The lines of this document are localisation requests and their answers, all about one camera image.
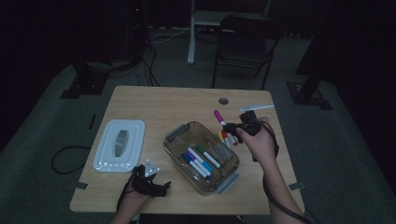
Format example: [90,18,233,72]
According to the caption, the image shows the person's right hand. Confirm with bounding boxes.
[235,117,278,163]

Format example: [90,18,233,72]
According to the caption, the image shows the red cap marker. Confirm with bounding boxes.
[221,130,233,149]

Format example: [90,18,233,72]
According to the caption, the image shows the light blue cap marker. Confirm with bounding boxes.
[188,147,215,174]

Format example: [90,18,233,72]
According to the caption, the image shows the clear smoky plastic container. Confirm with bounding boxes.
[163,120,241,196]

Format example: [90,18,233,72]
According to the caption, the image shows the black floor cable loop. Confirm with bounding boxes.
[50,145,93,175]

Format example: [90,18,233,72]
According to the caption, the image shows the black floor cables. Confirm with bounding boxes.
[136,43,162,88]

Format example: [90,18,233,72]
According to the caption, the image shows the white floor cable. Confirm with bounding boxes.
[150,26,191,44]

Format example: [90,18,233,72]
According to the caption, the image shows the white marker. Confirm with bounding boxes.
[238,104,276,112]

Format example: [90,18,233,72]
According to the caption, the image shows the magenta cap marker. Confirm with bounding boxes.
[213,109,239,147]

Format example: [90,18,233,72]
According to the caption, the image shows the white container lid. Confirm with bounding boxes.
[92,119,147,174]

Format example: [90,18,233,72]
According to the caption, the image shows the black folding chair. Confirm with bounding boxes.
[212,13,285,91]

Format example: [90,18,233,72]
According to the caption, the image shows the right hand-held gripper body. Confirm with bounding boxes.
[237,110,265,137]

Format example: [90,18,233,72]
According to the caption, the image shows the purple cap marker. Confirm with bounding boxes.
[186,150,211,177]

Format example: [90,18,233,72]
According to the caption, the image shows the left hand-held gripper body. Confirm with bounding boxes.
[132,159,168,198]

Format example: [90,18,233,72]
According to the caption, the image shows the dark blue cap marker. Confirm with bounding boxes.
[181,152,209,179]

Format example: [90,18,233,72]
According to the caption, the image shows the black stand base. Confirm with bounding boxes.
[286,81,332,111]
[60,62,110,100]

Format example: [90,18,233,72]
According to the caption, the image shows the person's left hand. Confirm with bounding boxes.
[120,186,153,213]

